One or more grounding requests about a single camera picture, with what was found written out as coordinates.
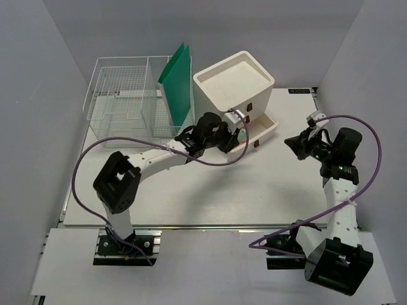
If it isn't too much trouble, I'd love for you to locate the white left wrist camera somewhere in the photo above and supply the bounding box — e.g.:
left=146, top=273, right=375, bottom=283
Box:
left=222, top=109, right=245, bottom=131

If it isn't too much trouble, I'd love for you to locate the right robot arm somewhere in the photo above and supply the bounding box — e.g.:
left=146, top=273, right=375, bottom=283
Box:
left=284, top=127, right=373, bottom=296

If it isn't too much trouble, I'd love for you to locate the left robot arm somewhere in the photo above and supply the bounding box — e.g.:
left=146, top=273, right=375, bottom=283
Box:
left=93, top=110, right=247, bottom=254

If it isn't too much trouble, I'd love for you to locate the green plastic folder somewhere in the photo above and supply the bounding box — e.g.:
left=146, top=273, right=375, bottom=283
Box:
left=158, top=43, right=191, bottom=136

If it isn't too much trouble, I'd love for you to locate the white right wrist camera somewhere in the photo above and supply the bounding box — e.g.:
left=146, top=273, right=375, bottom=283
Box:
left=307, top=111, right=326, bottom=129

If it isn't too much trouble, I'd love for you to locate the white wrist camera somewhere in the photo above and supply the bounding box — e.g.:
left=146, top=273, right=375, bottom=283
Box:
left=307, top=111, right=326, bottom=129
left=222, top=109, right=245, bottom=131

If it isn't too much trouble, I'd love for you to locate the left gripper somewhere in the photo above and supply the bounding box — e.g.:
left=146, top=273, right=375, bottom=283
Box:
left=204, top=119, right=240, bottom=154

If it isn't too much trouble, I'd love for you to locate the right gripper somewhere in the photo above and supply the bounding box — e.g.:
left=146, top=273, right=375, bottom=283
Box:
left=285, top=126, right=335, bottom=162

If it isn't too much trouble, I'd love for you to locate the white bottom drawer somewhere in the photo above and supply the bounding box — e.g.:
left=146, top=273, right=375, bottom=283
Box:
left=227, top=114, right=279, bottom=161

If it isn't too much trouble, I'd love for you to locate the white drawer cabinet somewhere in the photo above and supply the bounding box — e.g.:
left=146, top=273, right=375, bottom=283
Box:
left=193, top=51, right=275, bottom=124

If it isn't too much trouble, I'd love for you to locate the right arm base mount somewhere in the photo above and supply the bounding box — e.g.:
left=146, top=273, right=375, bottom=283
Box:
left=259, top=233, right=309, bottom=271

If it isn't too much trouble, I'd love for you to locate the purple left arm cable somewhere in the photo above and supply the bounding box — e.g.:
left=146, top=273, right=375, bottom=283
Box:
left=72, top=108, right=249, bottom=266

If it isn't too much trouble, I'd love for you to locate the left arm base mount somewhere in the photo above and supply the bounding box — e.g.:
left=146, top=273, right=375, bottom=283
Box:
left=93, top=230, right=161, bottom=267

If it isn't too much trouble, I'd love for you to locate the white wire mesh organizer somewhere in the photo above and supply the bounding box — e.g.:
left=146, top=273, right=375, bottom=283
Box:
left=83, top=56, right=195, bottom=149

